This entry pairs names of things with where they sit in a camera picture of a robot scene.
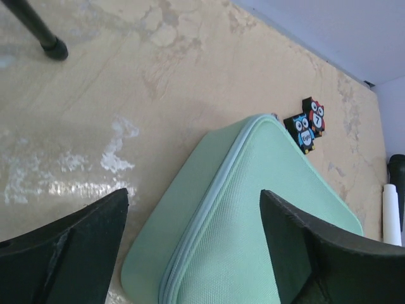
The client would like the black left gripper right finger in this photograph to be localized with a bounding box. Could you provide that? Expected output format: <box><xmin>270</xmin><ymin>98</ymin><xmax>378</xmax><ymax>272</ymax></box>
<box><xmin>259</xmin><ymin>190</ymin><xmax>404</xmax><ymax>303</ymax></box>

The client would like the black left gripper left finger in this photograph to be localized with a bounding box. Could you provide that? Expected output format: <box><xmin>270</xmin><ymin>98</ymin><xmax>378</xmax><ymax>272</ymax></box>
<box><xmin>1</xmin><ymin>188</ymin><xmax>128</xmax><ymax>303</ymax></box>

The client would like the mint green medicine case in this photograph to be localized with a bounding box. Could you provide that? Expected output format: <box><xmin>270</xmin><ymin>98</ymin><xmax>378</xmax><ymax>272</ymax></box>
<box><xmin>121</xmin><ymin>115</ymin><xmax>363</xmax><ymax>303</ymax></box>

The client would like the white microphone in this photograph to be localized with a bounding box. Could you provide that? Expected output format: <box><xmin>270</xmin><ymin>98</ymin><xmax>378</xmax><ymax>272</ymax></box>
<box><xmin>382</xmin><ymin>184</ymin><xmax>402</xmax><ymax>246</ymax></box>

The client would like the black microphone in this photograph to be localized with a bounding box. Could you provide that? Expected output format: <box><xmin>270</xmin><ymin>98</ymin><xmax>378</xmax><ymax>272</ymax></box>
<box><xmin>387</xmin><ymin>154</ymin><xmax>405</xmax><ymax>234</ymax></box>

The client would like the blue owl number block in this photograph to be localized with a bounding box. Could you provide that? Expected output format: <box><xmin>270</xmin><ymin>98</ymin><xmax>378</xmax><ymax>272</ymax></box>
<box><xmin>283</xmin><ymin>113</ymin><xmax>315</xmax><ymax>155</ymax></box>

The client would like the black music stand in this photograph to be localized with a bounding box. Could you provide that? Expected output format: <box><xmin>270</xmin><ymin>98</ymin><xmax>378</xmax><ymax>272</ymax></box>
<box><xmin>1</xmin><ymin>0</ymin><xmax>68</xmax><ymax>61</ymax></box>

